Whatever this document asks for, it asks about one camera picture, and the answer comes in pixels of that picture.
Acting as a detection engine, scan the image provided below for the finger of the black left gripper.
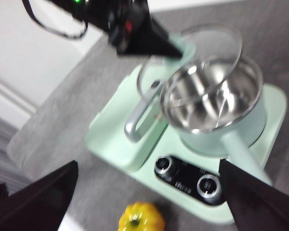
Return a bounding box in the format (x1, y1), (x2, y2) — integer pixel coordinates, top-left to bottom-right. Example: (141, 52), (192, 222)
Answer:
(117, 4), (183, 59)

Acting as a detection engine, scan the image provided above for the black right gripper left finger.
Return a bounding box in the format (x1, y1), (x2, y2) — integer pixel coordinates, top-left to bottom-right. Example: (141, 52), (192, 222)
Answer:
(0, 160), (79, 231)

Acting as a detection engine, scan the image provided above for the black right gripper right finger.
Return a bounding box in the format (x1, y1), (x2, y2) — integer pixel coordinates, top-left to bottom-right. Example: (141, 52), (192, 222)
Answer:
(218, 158), (289, 231)

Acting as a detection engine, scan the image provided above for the glass lid with mint knob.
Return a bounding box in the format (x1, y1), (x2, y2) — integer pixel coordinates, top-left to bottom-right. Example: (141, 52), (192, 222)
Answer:
(136, 23), (243, 110)

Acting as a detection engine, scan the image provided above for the yellow toy pumpkin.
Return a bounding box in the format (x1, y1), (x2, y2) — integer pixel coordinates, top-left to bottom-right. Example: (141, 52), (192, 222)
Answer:
(118, 202), (166, 231)

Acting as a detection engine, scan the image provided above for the mint green steamer pot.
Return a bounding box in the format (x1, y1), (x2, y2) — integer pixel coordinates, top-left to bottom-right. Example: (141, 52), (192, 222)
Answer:
(160, 57), (273, 186)

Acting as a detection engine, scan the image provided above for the silver control knob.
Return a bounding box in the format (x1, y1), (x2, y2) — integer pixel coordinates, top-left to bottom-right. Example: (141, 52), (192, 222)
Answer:
(197, 175), (220, 198)
(155, 156), (174, 175)

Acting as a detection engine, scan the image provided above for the mint green breakfast maker base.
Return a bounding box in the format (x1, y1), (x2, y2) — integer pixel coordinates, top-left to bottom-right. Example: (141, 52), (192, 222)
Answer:
(86, 81), (289, 223)

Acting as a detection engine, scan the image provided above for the mint green hinged grill cover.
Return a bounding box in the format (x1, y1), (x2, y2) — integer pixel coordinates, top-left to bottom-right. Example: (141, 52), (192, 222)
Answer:
(86, 64), (171, 173)

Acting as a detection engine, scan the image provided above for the black cable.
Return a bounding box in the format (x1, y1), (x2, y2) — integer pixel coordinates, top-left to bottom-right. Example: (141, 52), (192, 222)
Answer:
(21, 0), (89, 39)

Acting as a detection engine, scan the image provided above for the silver grill cover handle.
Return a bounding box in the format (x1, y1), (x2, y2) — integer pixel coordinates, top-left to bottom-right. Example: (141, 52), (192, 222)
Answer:
(124, 80), (163, 144)

